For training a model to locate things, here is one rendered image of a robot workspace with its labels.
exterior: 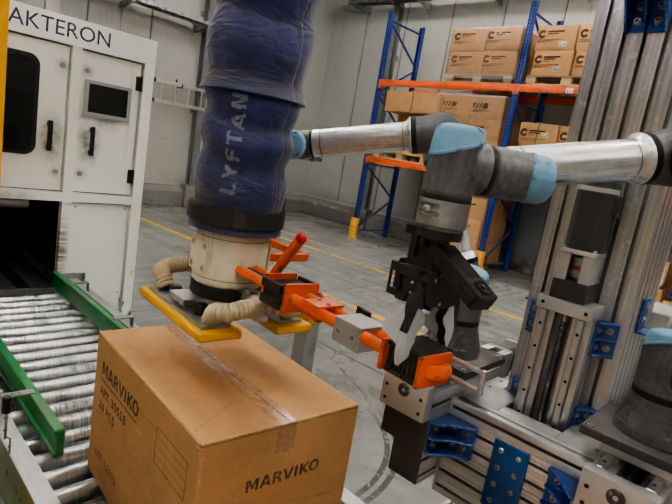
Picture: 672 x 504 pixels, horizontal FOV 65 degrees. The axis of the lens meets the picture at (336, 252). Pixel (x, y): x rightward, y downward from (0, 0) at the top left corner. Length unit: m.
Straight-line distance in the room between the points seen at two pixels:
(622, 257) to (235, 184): 0.93
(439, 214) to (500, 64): 8.30
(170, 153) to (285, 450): 9.93
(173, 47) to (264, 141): 9.79
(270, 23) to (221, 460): 0.86
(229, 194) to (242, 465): 0.55
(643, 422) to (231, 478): 0.83
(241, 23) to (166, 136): 9.70
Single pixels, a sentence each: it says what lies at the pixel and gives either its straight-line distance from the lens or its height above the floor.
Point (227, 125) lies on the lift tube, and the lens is 1.17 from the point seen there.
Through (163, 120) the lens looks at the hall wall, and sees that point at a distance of 10.79.
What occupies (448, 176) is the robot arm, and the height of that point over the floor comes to 1.50.
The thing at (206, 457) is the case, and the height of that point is 0.92.
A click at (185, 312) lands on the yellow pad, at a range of 1.21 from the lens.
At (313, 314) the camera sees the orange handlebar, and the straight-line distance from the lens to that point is 0.97.
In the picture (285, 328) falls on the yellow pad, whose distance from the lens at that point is 1.22.
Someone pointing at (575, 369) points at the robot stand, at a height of 1.09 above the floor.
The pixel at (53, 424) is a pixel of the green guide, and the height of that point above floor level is 0.64.
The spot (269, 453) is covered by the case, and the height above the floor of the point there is 0.89.
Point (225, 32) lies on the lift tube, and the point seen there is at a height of 1.71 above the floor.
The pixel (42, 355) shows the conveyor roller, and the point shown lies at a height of 0.54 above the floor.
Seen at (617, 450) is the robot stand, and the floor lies 1.01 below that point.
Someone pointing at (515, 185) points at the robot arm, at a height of 1.50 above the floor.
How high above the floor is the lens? 1.50
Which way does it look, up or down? 10 degrees down
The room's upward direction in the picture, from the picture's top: 10 degrees clockwise
